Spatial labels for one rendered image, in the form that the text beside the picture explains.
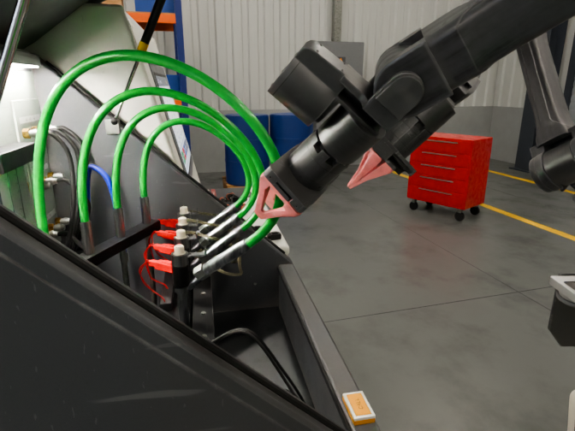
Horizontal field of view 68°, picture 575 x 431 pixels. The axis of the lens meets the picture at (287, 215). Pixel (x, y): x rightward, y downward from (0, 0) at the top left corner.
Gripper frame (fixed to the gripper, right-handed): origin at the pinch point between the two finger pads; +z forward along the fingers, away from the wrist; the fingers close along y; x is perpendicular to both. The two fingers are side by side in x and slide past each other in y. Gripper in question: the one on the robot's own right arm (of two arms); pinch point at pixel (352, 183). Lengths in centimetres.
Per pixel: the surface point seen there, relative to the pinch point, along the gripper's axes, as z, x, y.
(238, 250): 15.7, 18.1, 7.7
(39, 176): 30.5, 13.9, 35.2
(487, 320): 16, -170, -156
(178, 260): 28.0, 9.2, 12.1
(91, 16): 17, -21, 59
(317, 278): 90, -222, -82
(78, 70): 13.9, 15.3, 39.4
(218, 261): 19.1, 17.7, 8.5
